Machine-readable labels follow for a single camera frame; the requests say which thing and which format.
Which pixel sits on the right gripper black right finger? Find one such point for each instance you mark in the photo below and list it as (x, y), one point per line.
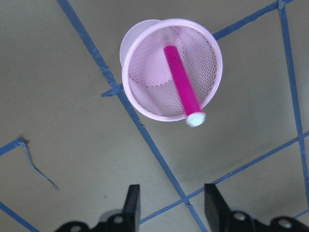
(215, 208)

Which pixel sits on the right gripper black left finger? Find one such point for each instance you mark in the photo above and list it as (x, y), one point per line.
(131, 209)

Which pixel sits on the pink highlighter pen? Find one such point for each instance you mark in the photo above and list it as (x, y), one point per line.
(193, 112)

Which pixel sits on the pink mesh pen cup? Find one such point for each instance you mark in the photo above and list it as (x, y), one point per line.
(146, 75)

